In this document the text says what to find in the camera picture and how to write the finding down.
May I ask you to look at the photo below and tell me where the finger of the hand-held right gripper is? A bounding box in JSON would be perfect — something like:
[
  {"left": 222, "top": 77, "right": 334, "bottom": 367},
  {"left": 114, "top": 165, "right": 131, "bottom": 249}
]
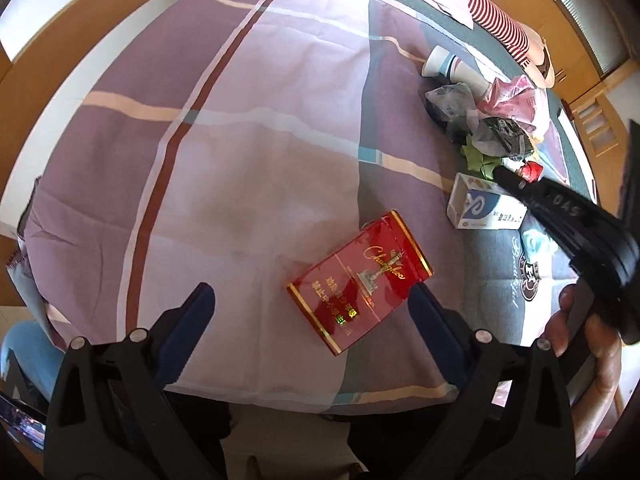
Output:
[{"left": 492, "top": 166, "right": 540, "bottom": 207}]

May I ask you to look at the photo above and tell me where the white and blue paper cup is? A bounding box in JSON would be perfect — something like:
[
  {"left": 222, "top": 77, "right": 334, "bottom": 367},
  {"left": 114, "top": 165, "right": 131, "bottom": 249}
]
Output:
[{"left": 421, "top": 45, "right": 493, "bottom": 103}]

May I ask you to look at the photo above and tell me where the light blue stool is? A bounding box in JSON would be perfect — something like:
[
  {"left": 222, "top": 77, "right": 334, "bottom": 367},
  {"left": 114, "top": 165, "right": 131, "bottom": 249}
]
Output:
[{"left": 0, "top": 320, "right": 67, "bottom": 406}]

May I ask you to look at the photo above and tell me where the grey plastic bag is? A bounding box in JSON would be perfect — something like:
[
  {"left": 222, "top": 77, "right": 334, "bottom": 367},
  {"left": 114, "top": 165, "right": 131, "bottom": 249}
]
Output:
[{"left": 425, "top": 82, "right": 483, "bottom": 141}]

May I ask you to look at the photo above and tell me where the black plastic bag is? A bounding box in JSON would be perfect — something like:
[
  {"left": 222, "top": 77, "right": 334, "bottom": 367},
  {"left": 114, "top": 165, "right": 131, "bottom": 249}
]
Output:
[{"left": 470, "top": 116, "right": 536, "bottom": 161}]

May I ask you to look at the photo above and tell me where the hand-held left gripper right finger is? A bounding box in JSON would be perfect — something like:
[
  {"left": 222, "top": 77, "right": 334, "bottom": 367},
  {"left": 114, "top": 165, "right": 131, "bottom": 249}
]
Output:
[{"left": 370, "top": 284, "right": 576, "bottom": 480}]

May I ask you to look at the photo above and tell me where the red cigarette box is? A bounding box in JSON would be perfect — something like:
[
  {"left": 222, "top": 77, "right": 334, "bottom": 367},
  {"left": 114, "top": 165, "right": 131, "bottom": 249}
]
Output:
[{"left": 286, "top": 210, "right": 435, "bottom": 357}]

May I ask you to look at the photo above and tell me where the wooden chair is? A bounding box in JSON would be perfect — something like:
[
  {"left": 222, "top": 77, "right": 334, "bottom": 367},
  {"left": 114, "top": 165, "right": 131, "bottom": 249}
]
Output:
[{"left": 569, "top": 86, "right": 630, "bottom": 162}]

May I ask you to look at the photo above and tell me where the person's right hand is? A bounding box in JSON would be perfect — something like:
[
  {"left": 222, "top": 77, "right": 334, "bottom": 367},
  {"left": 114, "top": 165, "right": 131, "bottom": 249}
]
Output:
[{"left": 544, "top": 284, "right": 623, "bottom": 411}]

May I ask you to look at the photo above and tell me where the white and blue carton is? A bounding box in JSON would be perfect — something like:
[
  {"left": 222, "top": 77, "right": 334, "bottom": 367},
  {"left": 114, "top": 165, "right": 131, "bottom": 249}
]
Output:
[{"left": 446, "top": 172, "right": 528, "bottom": 231}]

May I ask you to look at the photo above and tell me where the light blue crumpled wrapper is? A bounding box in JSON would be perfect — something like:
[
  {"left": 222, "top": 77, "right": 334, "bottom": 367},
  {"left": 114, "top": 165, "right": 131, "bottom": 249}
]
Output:
[{"left": 520, "top": 227, "right": 557, "bottom": 262}]

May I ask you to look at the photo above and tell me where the small red wrapper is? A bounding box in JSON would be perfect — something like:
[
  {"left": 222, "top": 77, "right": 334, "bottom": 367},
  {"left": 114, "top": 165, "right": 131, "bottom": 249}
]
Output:
[{"left": 517, "top": 160, "right": 544, "bottom": 184}]

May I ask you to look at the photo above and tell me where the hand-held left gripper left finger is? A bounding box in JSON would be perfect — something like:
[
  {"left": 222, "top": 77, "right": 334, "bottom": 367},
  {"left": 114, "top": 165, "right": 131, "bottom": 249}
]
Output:
[{"left": 45, "top": 282, "right": 226, "bottom": 480}]

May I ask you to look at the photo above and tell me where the person's right forearm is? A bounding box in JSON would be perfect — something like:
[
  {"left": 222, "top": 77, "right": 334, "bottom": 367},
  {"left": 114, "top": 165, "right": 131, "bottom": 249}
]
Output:
[{"left": 571, "top": 400, "right": 622, "bottom": 461}]

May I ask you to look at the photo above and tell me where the window blind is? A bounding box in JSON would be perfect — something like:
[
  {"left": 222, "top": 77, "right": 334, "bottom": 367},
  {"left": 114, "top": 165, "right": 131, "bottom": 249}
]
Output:
[{"left": 552, "top": 0, "right": 628, "bottom": 77}]

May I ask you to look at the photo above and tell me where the pink plastic bag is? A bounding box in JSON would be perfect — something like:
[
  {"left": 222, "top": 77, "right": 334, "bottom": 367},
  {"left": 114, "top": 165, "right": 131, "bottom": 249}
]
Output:
[{"left": 475, "top": 74, "right": 551, "bottom": 136}]

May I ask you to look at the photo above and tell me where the red striped pillow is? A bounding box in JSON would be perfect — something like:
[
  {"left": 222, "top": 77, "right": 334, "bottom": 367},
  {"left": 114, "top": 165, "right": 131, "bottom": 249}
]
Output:
[{"left": 467, "top": 0, "right": 533, "bottom": 68}]

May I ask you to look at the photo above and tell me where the plaid quilt cover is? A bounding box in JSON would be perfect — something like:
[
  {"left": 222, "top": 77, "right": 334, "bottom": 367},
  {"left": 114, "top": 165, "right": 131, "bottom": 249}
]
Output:
[{"left": 10, "top": 0, "right": 601, "bottom": 416}]

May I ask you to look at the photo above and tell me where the green crumpled paper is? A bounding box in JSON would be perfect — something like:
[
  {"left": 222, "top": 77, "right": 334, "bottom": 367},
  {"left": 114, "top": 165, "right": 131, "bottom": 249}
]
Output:
[{"left": 460, "top": 132, "right": 503, "bottom": 178}]

